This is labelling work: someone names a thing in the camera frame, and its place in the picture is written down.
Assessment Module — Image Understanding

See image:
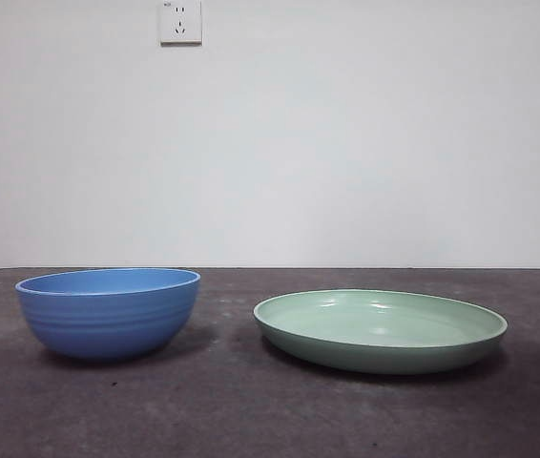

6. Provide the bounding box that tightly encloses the green round plate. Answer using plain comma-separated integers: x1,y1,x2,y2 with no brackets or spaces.
252,288,509,375

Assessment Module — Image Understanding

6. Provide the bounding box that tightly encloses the blue ribbed bowl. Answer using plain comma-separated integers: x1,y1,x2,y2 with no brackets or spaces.
14,267,202,360

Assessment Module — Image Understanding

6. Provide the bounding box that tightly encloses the white wall socket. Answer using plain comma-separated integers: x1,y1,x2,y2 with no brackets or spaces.
158,0,203,48

